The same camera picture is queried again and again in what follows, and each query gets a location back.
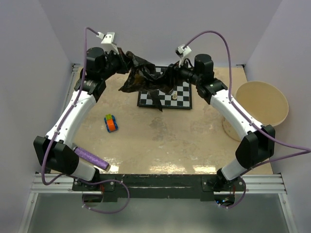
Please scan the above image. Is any beige round trash bin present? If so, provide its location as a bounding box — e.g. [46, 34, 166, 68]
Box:
[234, 81, 289, 127]

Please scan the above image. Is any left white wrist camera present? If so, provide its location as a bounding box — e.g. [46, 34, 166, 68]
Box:
[97, 32, 119, 55]

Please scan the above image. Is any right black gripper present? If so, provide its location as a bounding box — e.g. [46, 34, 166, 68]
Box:
[160, 56, 202, 88]

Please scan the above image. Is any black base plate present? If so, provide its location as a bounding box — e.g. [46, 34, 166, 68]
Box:
[72, 174, 246, 202]

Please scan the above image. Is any black trash bag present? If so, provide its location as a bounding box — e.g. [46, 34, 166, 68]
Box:
[119, 51, 177, 111]

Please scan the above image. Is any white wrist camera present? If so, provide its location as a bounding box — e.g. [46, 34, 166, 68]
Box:
[97, 32, 119, 55]
[175, 44, 192, 67]

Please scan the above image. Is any purple glitter microphone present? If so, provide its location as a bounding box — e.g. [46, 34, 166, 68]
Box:
[73, 147, 110, 171]

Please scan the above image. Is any black white chessboard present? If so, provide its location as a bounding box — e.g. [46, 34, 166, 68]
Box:
[137, 65, 193, 110]

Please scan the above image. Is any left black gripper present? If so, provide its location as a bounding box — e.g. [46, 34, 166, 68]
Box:
[100, 47, 136, 80]

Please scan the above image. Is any aluminium rail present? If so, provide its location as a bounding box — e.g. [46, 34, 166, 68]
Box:
[30, 174, 287, 194]
[59, 63, 81, 116]

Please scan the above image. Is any white chess piece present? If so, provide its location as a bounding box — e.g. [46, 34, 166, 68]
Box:
[172, 92, 177, 100]

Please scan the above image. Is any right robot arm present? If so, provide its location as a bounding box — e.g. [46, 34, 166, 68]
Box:
[163, 54, 276, 191]

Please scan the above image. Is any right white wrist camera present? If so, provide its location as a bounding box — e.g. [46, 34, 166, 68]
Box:
[175, 44, 192, 67]

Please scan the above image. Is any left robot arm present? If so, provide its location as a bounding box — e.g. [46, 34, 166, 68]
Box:
[34, 47, 131, 190]

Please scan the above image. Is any aluminium front rail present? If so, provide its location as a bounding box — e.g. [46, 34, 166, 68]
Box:
[30, 174, 287, 194]

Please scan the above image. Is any purple cable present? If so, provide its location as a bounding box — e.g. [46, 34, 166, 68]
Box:
[184, 31, 311, 209]
[41, 27, 131, 214]

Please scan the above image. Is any aluminium left rail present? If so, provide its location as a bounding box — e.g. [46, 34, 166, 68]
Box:
[59, 63, 81, 116]

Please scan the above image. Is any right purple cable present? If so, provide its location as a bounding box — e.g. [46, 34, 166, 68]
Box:
[184, 31, 311, 209]

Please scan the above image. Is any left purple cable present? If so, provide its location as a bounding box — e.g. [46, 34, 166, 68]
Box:
[41, 27, 131, 214]

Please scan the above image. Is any colourful toy block car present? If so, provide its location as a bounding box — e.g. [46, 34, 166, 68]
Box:
[104, 114, 118, 133]

